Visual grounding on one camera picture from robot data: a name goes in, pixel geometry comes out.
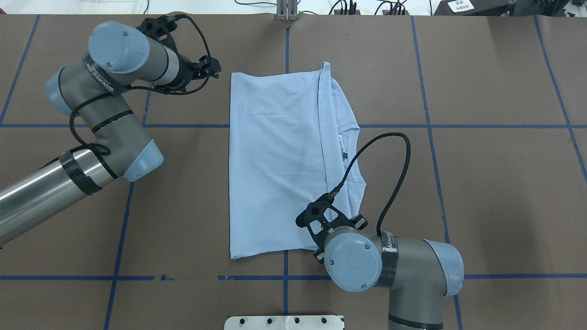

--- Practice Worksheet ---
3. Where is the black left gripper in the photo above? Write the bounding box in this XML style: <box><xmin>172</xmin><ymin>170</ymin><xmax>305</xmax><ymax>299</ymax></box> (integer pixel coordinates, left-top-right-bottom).
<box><xmin>172</xmin><ymin>54</ymin><xmax>222</xmax><ymax>90</ymax></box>

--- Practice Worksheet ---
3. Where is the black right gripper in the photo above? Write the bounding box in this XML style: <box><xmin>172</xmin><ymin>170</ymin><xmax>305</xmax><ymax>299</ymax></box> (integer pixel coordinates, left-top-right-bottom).
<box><xmin>314</xmin><ymin>214</ymin><xmax>369</xmax><ymax>264</ymax></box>

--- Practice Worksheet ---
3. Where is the light blue t-shirt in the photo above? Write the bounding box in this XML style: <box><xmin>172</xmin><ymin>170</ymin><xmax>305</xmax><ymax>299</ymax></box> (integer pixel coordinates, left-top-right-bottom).
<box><xmin>229</xmin><ymin>62</ymin><xmax>360</xmax><ymax>259</ymax></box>

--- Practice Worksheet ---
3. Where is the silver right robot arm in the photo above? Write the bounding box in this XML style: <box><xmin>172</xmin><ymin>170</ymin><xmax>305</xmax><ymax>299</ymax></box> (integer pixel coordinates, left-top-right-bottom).
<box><xmin>309</xmin><ymin>219</ymin><xmax>464</xmax><ymax>330</ymax></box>

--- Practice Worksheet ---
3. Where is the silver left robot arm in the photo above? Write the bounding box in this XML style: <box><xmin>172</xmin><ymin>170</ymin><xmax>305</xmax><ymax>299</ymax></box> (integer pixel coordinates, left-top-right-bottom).
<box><xmin>0</xmin><ymin>13</ymin><xmax>222</xmax><ymax>246</ymax></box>

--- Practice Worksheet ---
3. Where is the black box with label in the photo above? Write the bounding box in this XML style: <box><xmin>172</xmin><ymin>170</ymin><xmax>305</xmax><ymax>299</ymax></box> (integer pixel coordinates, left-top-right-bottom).
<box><xmin>432</xmin><ymin>0</ymin><xmax>516</xmax><ymax>17</ymax></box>

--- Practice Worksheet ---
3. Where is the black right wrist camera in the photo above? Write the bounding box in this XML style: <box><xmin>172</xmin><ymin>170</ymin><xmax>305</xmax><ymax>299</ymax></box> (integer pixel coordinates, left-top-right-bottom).
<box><xmin>295</xmin><ymin>192</ymin><xmax>344</xmax><ymax>242</ymax></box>

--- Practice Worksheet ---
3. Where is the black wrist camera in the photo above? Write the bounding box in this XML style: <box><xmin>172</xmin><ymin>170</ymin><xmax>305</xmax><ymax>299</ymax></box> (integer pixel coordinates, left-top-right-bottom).
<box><xmin>295</xmin><ymin>192</ymin><xmax>344</xmax><ymax>242</ymax></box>
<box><xmin>136</xmin><ymin>15</ymin><xmax>180</xmax><ymax>50</ymax></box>

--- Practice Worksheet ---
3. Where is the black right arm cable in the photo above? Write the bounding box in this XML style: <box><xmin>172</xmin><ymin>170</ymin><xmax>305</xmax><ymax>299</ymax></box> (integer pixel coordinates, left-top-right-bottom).
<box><xmin>328</xmin><ymin>132</ymin><xmax>411</xmax><ymax>237</ymax></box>

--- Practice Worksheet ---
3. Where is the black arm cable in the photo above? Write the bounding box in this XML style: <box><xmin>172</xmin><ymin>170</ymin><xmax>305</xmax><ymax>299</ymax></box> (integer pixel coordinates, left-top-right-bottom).
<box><xmin>328</xmin><ymin>132</ymin><xmax>411</xmax><ymax>237</ymax></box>
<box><xmin>69</xmin><ymin>14</ymin><xmax>212</xmax><ymax>156</ymax></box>

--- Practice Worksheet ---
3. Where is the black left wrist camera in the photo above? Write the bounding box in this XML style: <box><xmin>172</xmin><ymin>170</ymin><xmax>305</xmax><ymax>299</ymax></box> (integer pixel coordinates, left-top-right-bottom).
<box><xmin>136</xmin><ymin>15</ymin><xmax>180</xmax><ymax>50</ymax></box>

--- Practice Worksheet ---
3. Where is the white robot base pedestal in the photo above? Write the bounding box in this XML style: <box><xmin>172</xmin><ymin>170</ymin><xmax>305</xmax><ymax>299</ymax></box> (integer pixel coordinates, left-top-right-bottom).
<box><xmin>224</xmin><ymin>315</ymin><xmax>345</xmax><ymax>330</ymax></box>

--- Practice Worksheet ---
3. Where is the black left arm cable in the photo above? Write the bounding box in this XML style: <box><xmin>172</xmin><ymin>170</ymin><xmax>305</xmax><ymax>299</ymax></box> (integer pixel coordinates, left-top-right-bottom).
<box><xmin>69</xmin><ymin>14</ymin><xmax>212</xmax><ymax>156</ymax></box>

